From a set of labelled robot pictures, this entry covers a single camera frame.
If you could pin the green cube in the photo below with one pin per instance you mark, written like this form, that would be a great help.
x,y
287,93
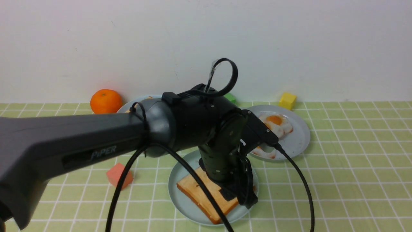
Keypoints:
x,y
230,98

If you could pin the light blue front plate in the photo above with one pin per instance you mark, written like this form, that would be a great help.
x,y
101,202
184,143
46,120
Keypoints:
x,y
189,209

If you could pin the toast slice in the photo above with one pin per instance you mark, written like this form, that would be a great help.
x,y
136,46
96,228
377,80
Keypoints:
x,y
191,189
130,104

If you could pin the salmon red cube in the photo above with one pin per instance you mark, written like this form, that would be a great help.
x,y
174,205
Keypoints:
x,y
115,173

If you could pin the yellow cube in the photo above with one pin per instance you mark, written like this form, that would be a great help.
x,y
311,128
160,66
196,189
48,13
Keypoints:
x,y
287,101

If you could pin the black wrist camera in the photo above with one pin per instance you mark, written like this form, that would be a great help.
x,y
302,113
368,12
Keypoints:
x,y
255,133

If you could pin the rear fried egg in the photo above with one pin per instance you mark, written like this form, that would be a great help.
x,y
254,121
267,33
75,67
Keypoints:
x,y
277,123

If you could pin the fried egg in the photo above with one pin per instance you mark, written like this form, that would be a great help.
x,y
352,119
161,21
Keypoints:
x,y
277,123
263,154

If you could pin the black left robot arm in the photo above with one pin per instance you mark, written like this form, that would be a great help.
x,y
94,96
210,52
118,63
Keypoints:
x,y
35,150

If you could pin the grey blue egg plate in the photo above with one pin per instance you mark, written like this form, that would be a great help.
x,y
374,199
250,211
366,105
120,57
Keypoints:
x,y
295,142

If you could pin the orange fruit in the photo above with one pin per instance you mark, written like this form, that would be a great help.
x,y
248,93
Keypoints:
x,y
106,101

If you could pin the front fried egg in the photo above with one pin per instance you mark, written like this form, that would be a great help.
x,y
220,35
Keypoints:
x,y
263,154

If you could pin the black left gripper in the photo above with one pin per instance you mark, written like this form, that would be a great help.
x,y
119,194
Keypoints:
x,y
230,170

